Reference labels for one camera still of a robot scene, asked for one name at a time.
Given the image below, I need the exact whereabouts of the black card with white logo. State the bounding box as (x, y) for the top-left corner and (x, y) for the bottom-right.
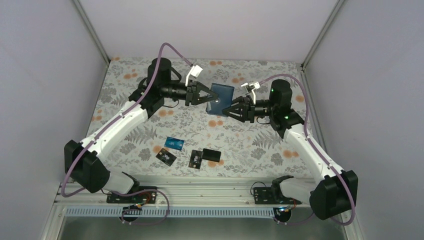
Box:
(188, 150), (203, 169)

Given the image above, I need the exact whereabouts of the perforated cable duct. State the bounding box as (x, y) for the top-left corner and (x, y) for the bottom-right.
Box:
(64, 206), (275, 219)

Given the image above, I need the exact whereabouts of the blue credit card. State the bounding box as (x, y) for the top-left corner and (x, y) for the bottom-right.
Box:
(164, 136), (185, 151)

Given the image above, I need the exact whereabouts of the aluminium rail frame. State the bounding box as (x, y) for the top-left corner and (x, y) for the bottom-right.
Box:
(41, 176), (363, 240)

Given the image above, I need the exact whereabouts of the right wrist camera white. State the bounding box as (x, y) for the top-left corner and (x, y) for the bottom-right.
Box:
(241, 82), (261, 105)

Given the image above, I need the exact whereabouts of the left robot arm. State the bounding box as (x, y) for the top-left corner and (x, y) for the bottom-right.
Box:
(63, 57), (218, 203)

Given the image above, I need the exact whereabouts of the floral table mat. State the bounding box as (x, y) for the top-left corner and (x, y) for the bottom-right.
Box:
(87, 57), (313, 179)

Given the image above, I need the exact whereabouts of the plain black card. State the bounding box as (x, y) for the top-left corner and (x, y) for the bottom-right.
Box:
(202, 148), (221, 163)

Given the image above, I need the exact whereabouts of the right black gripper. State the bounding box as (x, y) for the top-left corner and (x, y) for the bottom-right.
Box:
(221, 95), (276, 123)

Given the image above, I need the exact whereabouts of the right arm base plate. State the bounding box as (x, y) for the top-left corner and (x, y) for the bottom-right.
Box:
(252, 187), (302, 205)

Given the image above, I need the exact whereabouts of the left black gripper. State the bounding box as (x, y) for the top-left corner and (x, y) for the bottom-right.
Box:
(161, 79), (218, 107)

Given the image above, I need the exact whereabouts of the black card with chip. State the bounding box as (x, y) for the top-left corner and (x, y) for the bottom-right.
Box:
(155, 148), (177, 167)

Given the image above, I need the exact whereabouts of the blue card holder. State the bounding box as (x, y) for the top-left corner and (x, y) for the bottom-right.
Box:
(205, 83), (235, 117)

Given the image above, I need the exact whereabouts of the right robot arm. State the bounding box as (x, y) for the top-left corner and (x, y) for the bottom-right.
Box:
(222, 79), (359, 225)

